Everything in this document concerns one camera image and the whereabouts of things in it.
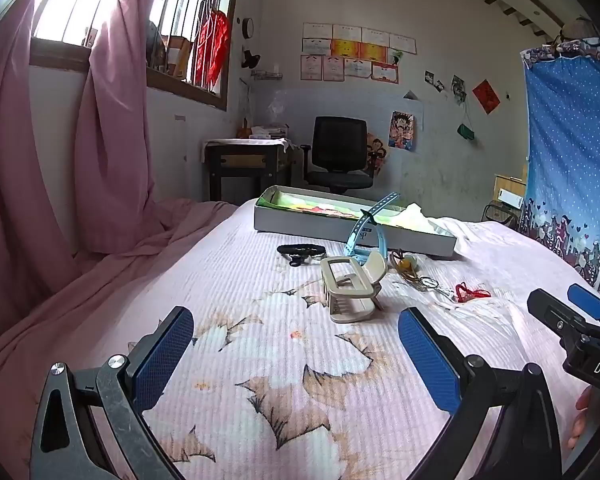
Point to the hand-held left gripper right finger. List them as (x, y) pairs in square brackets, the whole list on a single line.
[(427, 360)]

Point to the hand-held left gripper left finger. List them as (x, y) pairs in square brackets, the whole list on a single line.
[(162, 360)]

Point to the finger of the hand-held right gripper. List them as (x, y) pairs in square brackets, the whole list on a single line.
[(555, 312), (590, 302)]

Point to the silver metal bangle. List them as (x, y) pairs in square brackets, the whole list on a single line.
[(422, 284)]

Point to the beige hair claw clip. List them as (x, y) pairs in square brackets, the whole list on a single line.
[(350, 311)]

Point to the bronze metal bangle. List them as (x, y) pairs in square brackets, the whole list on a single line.
[(399, 272)]

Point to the grey cardboard box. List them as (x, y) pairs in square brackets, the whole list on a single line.
[(320, 227)]

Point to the person's right hand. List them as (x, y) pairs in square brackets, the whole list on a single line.
[(581, 400)]

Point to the floral pink bed sheet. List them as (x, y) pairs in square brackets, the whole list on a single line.
[(260, 320)]

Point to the white box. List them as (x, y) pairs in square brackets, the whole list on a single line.
[(511, 197)]

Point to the wooden cabinet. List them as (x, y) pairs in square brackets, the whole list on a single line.
[(510, 182)]

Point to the colourful printed paper liner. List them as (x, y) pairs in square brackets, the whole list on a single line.
[(420, 217)]

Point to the blue smartwatch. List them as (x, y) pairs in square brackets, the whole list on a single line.
[(380, 205)]

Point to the blue starry curtain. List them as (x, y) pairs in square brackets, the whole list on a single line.
[(570, 135)]

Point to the green pouch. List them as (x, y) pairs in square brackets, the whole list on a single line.
[(466, 131)]

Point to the wooden desk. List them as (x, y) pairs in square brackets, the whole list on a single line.
[(240, 161)]

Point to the red paper square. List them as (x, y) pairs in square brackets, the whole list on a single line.
[(486, 96)]

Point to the pink curtain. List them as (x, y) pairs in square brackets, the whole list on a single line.
[(115, 135), (15, 185)]

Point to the black office chair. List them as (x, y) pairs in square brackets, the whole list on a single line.
[(340, 145)]

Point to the stack of papers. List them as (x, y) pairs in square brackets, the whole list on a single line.
[(265, 131)]

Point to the brown cardboard box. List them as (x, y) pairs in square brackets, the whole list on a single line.
[(180, 57)]

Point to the dark bag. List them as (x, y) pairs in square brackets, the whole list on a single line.
[(155, 42)]

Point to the red hanging garment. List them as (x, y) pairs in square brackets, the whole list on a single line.
[(215, 45)]

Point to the barred window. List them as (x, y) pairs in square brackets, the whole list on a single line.
[(180, 5)]

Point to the red cartoon wall sticker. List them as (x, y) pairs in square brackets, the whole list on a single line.
[(377, 152)]

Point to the cartoon wall poster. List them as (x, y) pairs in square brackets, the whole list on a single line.
[(402, 130)]

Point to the dark wall picture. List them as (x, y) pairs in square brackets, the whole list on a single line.
[(458, 89)]

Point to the small wall photos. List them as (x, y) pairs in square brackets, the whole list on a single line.
[(434, 80)]

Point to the black wall ornament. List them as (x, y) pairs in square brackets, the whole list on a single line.
[(250, 59)]

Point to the group of wall certificates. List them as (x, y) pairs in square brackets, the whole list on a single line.
[(350, 50)]

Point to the round wall clock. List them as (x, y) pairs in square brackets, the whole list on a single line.
[(248, 27)]

